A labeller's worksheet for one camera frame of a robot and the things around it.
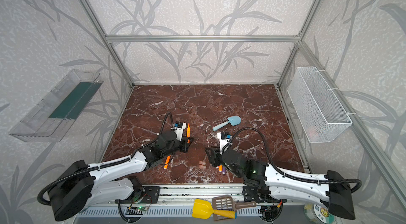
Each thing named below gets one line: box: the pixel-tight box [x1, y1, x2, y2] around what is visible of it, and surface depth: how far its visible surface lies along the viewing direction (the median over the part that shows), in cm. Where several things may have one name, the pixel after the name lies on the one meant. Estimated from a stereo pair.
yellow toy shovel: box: [191, 198, 238, 220], surface depth 71 cm
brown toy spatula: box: [211, 194, 257, 211], surface depth 72 cm
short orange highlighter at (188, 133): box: [186, 123, 191, 144], surface depth 82 cm
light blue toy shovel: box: [212, 115, 242, 132], surface depth 101 cm
